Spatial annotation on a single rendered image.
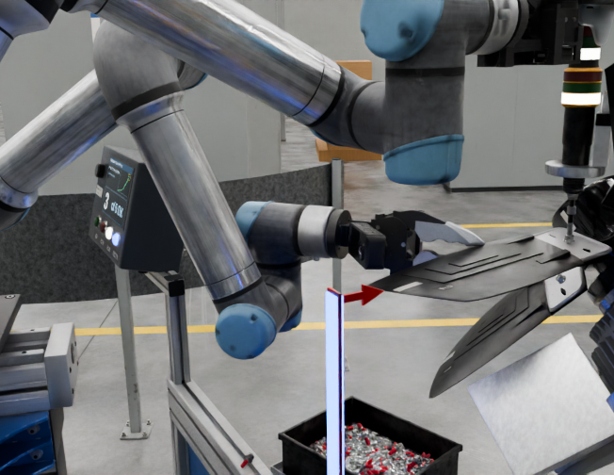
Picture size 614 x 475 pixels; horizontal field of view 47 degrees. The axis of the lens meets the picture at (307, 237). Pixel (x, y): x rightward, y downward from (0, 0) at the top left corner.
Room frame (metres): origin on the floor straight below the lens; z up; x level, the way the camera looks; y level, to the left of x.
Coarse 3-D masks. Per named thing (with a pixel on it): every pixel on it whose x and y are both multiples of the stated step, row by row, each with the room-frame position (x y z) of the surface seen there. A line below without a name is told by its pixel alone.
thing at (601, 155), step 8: (600, 112) 0.84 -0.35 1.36; (608, 112) 0.83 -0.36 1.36; (600, 120) 0.83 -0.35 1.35; (608, 120) 0.83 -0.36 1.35; (600, 128) 0.84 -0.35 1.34; (608, 128) 0.83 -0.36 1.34; (600, 136) 0.83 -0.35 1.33; (608, 136) 0.83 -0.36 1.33; (600, 144) 0.83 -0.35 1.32; (608, 144) 0.83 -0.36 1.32; (600, 152) 0.83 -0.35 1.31; (608, 152) 0.83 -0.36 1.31; (552, 160) 0.89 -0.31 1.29; (560, 160) 0.88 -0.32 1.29; (592, 160) 0.84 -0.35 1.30; (600, 160) 0.83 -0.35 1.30; (608, 160) 0.84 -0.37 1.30; (552, 168) 0.85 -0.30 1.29; (560, 168) 0.84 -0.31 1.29; (568, 168) 0.83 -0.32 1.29; (576, 168) 0.83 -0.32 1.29; (584, 168) 0.83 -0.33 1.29; (592, 168) 0.83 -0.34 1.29; (600, 168) 0.83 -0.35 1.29; (560, 176) 0.84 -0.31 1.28; (568, 176) 0.83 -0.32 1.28; (576, 176) 0.83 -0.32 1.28; (584, 176) 0.83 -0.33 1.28; (592, 176) 0.83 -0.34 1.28; (600, 176) 0.83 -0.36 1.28
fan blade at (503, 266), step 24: (504, 240) 0.88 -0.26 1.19; (528, 240) 0.86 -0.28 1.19; (432, 264) 0.84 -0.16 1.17; (456, 264) 0.81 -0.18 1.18; (480, 264) 0.79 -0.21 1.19; (504, 264) 0.79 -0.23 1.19; (528, 264) 0.79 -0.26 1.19; (552, 264) 0.79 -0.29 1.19; (576, 264) 0.79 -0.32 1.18; (384, 288) 0.78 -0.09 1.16; (408, 288) 0.75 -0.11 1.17; (456, 288) 0.72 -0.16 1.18; (480, 288) 0.71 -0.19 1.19; (504, 288) 0.71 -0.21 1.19
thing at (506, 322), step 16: (528, 288) 0.99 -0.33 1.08; (544, 288) 0.96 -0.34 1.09; (496, 304) 1.07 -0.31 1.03; (512, 304) 0.99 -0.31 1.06; (528, 304) 0.96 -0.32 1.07; (544, 304) 0.93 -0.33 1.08; (480, 320) 1.07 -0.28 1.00; (496, 320) 1.00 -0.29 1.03; (512, 320) 0.96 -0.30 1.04; (528, 320) 0.93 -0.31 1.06; (464, 336) 1.08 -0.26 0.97; (480, 336) 1.00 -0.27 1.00; (496, 336) 0.96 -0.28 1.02; (512, 336) 0.93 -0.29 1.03; (464, 352) 1.00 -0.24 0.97; (480, 352) 0.96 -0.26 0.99; (496, 352) 0.93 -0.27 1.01; (464, 368) 0.96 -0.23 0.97; (432, 384) 1.00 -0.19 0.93; (448, 384) 0.95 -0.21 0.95
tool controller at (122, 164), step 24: (96, 168) 1.36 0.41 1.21; (120, 168) 1.26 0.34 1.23; (144, 168) 1.18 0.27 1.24; (96, 192) 1.38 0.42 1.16; (120, 192) 1.23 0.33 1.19; (144, 192) 1.18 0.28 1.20; (96, 216) 1.35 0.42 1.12; (120, 216) 1.20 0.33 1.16; (144, 216) 1.18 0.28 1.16; (168, 216) 1.20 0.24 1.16; (96, 240) 1.31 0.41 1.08; (144, 240) 1.18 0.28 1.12; (168, 240) 1.20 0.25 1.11; (120, 264) 1.16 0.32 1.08; (144, 264) 1.17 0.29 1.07; (168, 264) 1.19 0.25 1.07
